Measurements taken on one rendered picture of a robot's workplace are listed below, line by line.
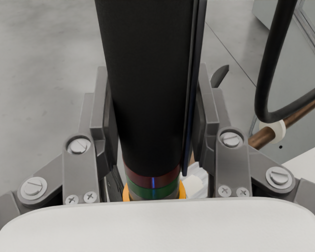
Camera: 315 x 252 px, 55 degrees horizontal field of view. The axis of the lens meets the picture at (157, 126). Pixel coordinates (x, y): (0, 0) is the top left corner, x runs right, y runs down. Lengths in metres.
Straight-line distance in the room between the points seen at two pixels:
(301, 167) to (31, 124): 2.13
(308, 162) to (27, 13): 3.56
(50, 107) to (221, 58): 1.59
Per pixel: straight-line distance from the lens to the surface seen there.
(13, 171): 2.30
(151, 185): 0.17
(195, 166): 0.26
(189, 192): 0.24
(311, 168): 0.70
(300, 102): 0.31
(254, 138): 0.28
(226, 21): 3.51
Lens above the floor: 1.76
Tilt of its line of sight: 50 degrees down
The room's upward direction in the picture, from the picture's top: 1 degrees counter-clockwise
